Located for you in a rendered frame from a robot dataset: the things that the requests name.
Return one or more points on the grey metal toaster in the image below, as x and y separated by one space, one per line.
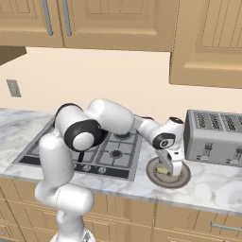
214 138

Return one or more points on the tan tall cupboard door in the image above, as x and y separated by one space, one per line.
208 44

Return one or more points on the black and grey gas hob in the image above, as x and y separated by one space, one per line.
123 151

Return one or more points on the round grey-brown plate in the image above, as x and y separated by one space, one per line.
181 179

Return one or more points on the tan extractor hood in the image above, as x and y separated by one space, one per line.
9 54

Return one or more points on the black pan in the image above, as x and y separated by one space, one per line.
81 156

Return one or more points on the grey wall socket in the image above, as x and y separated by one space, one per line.
13 88

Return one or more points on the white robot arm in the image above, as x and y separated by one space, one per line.
60 164

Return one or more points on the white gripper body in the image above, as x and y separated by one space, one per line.
176 165

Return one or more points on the round grey hob knob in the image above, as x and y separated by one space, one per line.
86 168
101 170

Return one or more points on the tan wall cupboard door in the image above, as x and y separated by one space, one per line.
119 25
22 22

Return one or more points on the tan drawer front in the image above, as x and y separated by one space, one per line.
195 220
126 211
15 201

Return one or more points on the yellow butter stick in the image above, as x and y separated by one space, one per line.
162 170

